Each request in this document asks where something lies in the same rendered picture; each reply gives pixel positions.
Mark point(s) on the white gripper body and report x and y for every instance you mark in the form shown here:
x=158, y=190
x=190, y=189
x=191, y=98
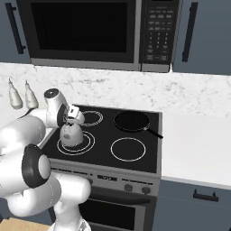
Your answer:
x=79, y=118

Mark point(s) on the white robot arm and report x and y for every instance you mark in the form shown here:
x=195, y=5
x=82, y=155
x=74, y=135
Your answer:
x=18, y=168

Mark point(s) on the pale grey kettle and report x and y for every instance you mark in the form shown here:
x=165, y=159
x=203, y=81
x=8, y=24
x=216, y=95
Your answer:
x=71, y=135

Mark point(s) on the black stove with hob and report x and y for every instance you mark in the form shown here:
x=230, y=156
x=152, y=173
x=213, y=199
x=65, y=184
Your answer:
x=102, y=144

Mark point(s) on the grey stove knob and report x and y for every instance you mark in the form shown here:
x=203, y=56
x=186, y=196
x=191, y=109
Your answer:
x=146, y=190
x=128, y=188
x=90, y=181

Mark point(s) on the black frying pan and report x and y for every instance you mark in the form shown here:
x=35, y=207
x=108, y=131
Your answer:
x=131, y=121

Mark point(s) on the pale beige bottle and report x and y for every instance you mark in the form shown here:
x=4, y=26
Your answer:
x=31, y=97
x=15, y=97

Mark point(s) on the black microwave oven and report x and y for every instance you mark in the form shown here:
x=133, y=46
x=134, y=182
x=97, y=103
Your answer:
x=81, y=30

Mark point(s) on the black oven door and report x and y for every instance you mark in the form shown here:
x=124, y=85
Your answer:
x=111, y=215

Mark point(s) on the grey drawer front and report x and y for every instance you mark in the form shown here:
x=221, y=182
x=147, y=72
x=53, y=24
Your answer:
x=180, y=192

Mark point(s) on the grey base cupboard door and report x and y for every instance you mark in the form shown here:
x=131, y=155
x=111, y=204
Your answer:
x=192, y=216

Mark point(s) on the grey wall cupboard door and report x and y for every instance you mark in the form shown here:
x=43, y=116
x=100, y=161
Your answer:
x=6, y=45
x=213, y=36

